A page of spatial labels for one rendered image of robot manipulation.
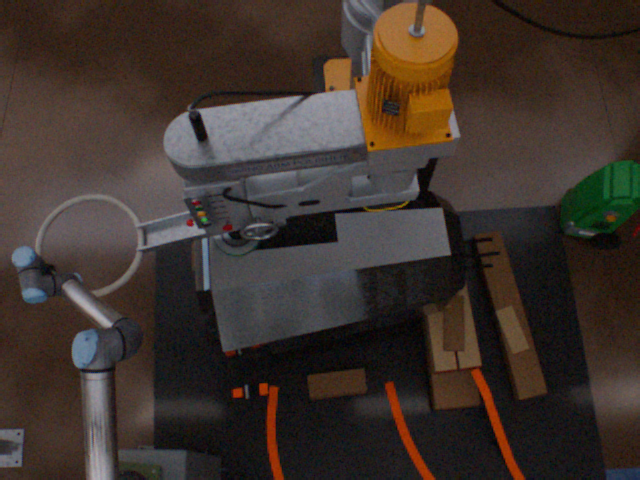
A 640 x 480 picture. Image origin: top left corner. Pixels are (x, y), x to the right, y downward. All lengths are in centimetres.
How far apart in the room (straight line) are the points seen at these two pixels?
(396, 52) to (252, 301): 147
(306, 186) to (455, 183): 176
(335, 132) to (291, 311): 106
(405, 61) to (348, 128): 43
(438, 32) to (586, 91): 280
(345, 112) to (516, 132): 222
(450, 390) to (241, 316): 121
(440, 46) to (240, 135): 72
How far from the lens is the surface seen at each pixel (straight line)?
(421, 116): 184
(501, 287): 363
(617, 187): 357
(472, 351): 338
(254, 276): 281
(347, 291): 285
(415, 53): 176
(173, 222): 284
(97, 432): 220
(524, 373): 355
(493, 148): 409
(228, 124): 212
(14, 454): 386
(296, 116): 211
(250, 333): 293
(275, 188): 233
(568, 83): 452
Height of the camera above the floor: 347
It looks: 69 degrees down
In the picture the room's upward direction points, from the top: 1 degrees counter-clockwise
